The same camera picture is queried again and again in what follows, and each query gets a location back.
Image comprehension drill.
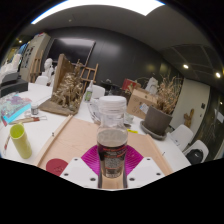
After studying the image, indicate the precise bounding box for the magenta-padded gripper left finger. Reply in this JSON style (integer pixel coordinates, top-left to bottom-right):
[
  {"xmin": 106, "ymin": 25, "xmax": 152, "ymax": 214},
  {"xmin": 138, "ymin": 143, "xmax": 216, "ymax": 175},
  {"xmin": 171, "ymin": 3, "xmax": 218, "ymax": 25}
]
[{"xmin": 59, "ymin": 144, "xmax": 102, "ymax": 190}]

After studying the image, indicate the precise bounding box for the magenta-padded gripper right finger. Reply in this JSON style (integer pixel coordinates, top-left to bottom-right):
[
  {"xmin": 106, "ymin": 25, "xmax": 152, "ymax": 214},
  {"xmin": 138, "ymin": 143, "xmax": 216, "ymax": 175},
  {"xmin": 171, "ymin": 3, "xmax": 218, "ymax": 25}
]
[{"xmin": 123, "ymin": 144, "xmax": 165, "ymax": 189}]

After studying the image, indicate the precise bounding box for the clear bottle with white cap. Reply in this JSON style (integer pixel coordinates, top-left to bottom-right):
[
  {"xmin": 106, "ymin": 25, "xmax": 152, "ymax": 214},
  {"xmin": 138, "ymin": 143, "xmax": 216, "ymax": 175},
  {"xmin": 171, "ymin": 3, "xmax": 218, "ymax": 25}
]
[{"xmin": 96, "ymin": 95, "xmax": 130, "ymax": 180}]

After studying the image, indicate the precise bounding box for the flat round red coaster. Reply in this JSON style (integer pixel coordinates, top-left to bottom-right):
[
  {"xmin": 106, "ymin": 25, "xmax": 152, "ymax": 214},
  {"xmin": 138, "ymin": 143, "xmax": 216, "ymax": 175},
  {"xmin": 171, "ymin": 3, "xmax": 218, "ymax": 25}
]
[{"xmin": 45, "ymin": 158, "xmax": 69, "ymax": 177}]

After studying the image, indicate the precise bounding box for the light wooden drawing board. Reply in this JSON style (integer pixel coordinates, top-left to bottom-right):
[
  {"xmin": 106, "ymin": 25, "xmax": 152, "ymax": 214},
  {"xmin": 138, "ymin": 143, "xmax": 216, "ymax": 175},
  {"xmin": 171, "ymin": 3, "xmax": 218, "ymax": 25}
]
[{"xmin": 33, "ymin": 114, "xmax": 174, "ymax": 189}]

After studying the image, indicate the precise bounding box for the grey plant saucer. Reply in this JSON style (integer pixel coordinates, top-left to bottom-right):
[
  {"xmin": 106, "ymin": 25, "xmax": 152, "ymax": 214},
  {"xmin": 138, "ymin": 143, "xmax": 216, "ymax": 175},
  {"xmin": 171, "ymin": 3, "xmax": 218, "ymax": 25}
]
[{"xmin": 139, "ymin": 120, "xmax": 168, "ymax": 141}]

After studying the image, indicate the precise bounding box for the dried plant in grey pot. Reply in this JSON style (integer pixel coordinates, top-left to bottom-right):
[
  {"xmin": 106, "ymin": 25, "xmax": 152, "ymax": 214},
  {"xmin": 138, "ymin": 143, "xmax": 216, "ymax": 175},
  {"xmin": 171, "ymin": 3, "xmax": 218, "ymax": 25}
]
[{"xmin": 143, "ymin": 74, "xmax": 184, "ymax": 136}]

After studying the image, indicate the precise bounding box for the black backpack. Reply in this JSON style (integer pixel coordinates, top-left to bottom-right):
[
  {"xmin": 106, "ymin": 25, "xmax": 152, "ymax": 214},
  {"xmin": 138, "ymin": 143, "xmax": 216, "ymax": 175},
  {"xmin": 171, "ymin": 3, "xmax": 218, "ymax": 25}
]
[{"xmin": 187, "ymin": 148, "xmax": 204, "ymax": 164}]

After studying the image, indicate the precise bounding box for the white tape roll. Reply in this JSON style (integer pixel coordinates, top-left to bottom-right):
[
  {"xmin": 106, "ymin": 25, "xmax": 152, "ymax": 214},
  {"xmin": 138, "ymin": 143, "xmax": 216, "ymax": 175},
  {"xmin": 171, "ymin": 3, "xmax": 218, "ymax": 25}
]
[{"xmin": 125, "ymin": 113, "xmax": 135, "ymax": 125}]

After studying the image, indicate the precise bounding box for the grey printed newspaper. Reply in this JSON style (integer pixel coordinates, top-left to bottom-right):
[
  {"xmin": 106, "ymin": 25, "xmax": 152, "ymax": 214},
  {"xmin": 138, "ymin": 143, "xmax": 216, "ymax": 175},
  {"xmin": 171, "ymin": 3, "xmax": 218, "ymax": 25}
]
[{"xmin": 88, "ymin": 98, "xmax": 101, "ymax": 125}]

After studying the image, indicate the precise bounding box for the yellow-green cup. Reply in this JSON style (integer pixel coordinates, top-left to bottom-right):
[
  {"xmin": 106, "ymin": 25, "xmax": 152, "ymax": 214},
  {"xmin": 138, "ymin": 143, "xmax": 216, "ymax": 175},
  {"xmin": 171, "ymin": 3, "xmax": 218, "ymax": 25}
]
[{"xmin": 9, "ymin": 123, "xmax": 33, "ymax": 160}]

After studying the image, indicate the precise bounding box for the brown cardboard box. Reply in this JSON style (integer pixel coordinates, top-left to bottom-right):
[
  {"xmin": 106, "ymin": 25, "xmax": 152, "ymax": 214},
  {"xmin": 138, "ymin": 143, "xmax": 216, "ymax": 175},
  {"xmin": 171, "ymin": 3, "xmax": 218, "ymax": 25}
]
[{"xmin": 126, "ymin": 87, "xmax": 158, "ymax": 120}]

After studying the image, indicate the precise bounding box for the wooden paintbrush with red band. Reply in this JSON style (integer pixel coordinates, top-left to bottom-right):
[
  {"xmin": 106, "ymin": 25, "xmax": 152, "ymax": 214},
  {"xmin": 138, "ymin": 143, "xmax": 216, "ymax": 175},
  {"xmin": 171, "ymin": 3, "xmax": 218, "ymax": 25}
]
[{"xmin": 8, "ymin": 114, "xmax": 48, "ymax": 126}]

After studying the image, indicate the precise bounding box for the small dark paint jar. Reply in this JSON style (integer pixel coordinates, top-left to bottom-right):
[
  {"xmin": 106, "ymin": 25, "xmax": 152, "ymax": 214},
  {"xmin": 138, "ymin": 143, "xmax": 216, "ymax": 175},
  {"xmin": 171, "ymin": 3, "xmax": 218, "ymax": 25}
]
[{"xmin": 30, "ymin": 103, "xmax": 40, "ymax": 116}]

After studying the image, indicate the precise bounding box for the white spray bottle green label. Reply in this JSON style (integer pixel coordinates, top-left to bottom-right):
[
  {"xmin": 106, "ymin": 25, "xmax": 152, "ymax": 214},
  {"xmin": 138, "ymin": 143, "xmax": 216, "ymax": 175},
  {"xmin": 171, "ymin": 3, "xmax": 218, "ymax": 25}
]
[{"xmin": 83, "ymin": 79, "xmax": 94, "ymax": 103}]

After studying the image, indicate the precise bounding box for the wooden carved sculpture on board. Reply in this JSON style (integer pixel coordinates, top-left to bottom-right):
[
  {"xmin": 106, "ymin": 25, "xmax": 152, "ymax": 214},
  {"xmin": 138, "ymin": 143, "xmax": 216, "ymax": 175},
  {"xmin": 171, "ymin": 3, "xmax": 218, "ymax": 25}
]
[{"xmin": 38, "ymin": 53, "xmax": 84, "ymax": 117}]

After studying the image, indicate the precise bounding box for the red box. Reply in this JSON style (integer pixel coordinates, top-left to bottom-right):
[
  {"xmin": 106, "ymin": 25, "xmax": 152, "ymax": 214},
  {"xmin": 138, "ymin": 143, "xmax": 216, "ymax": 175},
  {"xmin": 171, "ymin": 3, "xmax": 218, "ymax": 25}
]
[{"xmin": 121, "ymin": 78, "xmax": 141, "ymax": 93}]

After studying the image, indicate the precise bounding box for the colourful painted book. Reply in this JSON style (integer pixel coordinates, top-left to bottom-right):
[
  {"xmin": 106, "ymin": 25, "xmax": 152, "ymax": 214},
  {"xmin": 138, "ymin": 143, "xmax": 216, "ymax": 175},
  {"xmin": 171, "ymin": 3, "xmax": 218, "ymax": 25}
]
[{"xmin": 0, "ymin": 92, "xmax": 33, "ymax": 127}]

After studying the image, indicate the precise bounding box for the wooden easel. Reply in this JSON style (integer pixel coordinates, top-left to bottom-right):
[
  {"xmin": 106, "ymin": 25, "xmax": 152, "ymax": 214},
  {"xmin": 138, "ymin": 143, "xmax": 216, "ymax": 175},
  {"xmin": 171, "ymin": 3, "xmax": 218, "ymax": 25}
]
[
  {"xmin": 29, "ymin": 49, "xmax": 44, "ymax": 83},
  {"xmin": 77, "ymin": 59, "xmax": 100, "ymax": 94}
]

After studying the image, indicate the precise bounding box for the black printer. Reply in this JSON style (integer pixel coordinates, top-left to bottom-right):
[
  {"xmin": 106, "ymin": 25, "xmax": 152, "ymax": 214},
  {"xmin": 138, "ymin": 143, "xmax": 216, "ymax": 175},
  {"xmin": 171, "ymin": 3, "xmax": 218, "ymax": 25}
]
[{"xmin": 0, "ymin": 71, "xmax": 30, "ymax": 98}]

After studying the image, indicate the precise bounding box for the white plaster bust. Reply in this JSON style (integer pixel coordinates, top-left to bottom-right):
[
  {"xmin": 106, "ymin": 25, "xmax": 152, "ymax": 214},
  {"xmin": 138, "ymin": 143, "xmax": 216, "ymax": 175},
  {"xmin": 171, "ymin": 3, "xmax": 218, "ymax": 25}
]
[{"xmin": 41, "ymin": 57, "xmax": 55, "ymax": 81}]

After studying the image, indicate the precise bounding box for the beige shelf unit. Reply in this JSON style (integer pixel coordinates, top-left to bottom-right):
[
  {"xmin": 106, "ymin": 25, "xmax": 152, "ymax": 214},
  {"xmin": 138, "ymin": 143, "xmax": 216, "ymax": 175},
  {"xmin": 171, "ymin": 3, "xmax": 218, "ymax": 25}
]
[{"xmin": 19, "ymin": 33, "xmax": 51, "ymax": 83}]

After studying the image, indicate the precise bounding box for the large white ceiling light panel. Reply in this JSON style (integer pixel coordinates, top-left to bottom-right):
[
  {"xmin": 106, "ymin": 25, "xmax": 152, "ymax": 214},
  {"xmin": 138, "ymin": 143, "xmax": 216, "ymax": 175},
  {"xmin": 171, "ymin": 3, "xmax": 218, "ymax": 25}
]
[{"xmin": 30, "ymin": 0, "xmax": 166, "ymax": 25}]

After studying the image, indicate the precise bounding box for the black wall screen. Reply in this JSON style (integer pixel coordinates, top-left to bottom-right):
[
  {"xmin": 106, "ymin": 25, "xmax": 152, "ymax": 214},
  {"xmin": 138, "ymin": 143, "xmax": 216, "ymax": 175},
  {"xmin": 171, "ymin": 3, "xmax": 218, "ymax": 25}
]
[{"xmin": 46, "ymin": 37, "xmax": 97, "ymax": 66}]

